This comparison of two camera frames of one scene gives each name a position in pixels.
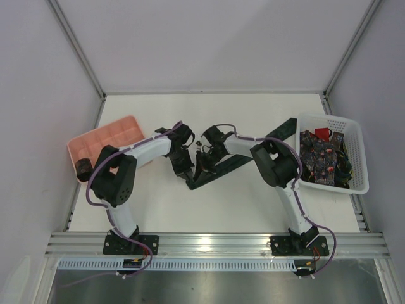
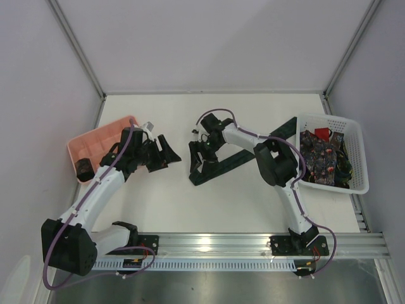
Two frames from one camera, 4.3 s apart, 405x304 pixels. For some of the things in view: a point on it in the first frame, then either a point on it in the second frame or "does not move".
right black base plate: [287, 246] does not move
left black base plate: [120, 244] does not move
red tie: [323, 133] does not move
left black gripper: [182, 168] → [155, 157]
